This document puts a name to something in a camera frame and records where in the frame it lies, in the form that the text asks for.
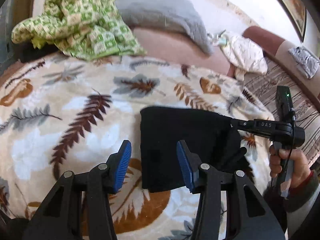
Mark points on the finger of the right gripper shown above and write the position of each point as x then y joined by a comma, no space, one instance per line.
242,125
240,153

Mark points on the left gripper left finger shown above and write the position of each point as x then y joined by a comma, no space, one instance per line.
58,216

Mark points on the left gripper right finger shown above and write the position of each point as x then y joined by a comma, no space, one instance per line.
248,215

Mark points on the black pants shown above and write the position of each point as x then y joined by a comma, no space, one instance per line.
208,134

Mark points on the grey red sleeve forearm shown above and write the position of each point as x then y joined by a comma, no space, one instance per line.
298,213

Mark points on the striped brown bedspread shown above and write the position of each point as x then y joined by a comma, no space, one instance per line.
264,87

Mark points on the cream floral pillow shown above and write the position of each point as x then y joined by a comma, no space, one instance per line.
244,54

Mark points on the silver foil packet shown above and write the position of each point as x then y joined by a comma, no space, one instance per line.
307,63

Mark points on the brown sofa headboard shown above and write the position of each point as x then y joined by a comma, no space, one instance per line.
277,49

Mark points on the leaf-print fleece blanket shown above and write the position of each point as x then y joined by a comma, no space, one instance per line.
60,114

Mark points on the pink bed sheet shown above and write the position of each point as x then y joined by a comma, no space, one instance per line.
178,48

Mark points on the grey quilted pillow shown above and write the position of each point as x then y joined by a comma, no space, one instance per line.
177,16

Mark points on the green patterned cloth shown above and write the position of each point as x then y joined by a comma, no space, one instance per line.
85,29

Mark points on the black camera box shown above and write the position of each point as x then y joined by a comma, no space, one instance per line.
284,104

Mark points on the framed wall picture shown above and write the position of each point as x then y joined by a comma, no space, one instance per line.
296,11

